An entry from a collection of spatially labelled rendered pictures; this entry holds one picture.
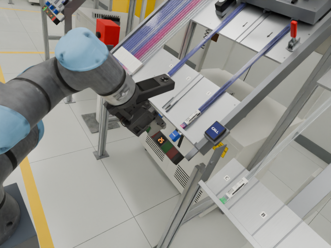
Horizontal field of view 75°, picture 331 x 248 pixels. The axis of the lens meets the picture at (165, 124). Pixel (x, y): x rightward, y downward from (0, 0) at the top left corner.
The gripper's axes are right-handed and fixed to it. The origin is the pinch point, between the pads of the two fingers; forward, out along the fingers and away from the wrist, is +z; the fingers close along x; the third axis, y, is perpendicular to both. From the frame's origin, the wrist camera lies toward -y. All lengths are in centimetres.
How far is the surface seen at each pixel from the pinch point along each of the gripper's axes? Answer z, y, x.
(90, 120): 66, 40, -99
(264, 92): 11.1, -30.2, 10.0
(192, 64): 191, -97, -179
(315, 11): 3, -57, 6
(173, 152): 10.3, 3.9, 3.6
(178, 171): 69, 13, -16
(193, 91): 9.4, -15.8, -8.1
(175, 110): 9.4, -6.4, -7.6
